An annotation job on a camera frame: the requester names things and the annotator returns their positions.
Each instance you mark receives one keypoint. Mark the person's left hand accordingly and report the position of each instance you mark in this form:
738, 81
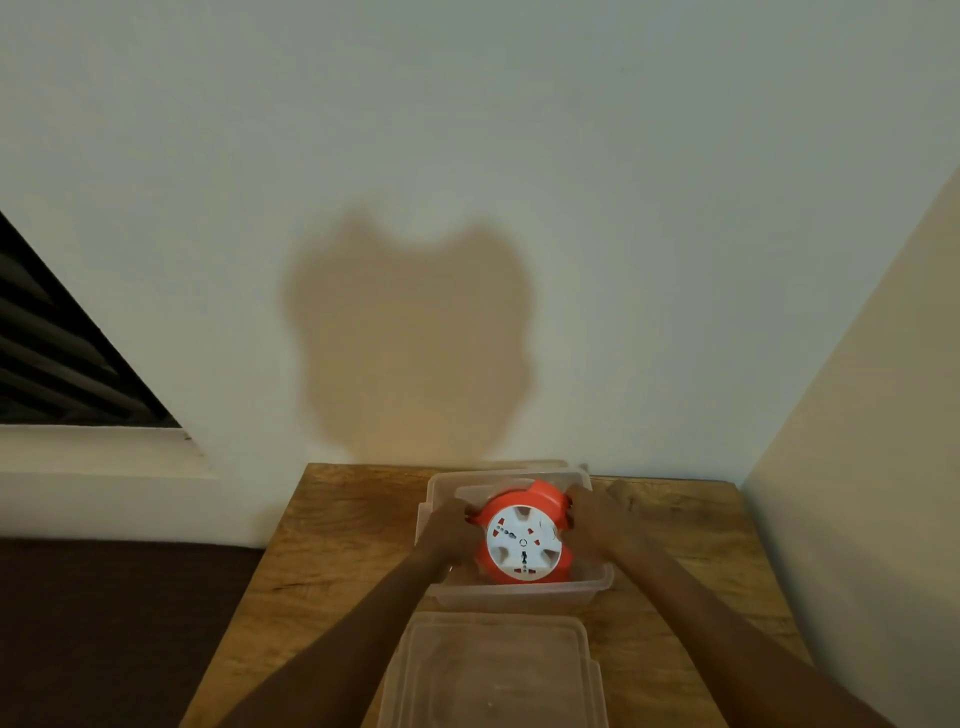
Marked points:
450, 536

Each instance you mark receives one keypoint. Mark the person's right hand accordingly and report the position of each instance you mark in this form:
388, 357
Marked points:
604, 525

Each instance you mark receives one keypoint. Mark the clear plastic storage box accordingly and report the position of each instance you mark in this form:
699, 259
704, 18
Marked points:
517, 596

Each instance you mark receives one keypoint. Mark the clear plastic box lid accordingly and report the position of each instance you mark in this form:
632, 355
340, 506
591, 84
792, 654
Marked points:
495, 675

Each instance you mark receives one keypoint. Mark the person's left forearm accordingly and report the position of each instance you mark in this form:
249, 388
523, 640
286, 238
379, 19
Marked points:
337, 660

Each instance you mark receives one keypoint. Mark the person's right forearm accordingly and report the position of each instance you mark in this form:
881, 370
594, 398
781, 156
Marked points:
735, 652

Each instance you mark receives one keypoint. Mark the beige cabinet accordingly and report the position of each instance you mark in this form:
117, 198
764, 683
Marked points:
877, 465

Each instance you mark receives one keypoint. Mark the dark brown mattress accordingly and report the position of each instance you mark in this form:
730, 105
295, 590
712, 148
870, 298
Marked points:
112, 637

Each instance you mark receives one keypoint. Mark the black metal window grille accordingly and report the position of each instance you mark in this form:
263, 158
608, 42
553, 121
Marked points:
52, 360

